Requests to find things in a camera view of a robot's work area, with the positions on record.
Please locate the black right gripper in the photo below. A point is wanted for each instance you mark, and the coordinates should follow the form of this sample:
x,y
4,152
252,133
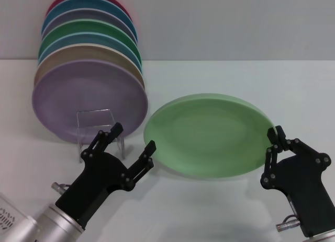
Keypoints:
x,y
303,189

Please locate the lilac plate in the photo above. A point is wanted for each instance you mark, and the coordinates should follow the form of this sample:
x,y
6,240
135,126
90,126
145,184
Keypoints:
x,y
78,90

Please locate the light blue plate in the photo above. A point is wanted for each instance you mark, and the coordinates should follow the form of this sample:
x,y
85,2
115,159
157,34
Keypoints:
x,y
86,38

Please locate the dark green plate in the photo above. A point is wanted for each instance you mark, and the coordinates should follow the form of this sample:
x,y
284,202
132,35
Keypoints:
x,y
89,26

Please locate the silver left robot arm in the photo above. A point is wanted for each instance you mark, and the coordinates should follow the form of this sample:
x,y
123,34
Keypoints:
x,y
52,221

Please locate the clear acrylic plate rack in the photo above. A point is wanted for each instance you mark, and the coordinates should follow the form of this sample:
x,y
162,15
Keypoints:
x,y
94,117

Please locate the beige plate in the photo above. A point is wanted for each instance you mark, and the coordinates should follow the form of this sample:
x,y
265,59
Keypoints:
x,y
86,52

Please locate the teal blue plate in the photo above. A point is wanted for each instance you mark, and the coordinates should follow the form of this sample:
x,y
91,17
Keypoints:
x,y
89,4

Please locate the light green plate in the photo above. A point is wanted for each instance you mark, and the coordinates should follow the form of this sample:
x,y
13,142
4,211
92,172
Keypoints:
x,y
209,137

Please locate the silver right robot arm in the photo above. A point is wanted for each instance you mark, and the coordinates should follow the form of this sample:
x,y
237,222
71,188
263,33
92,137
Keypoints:
x,y
325,236

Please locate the grey purple plate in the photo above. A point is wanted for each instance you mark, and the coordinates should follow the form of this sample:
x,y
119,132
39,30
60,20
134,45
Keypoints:
x,y
89,15

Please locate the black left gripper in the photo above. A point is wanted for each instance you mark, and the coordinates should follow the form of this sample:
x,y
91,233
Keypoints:
x,y
96,182

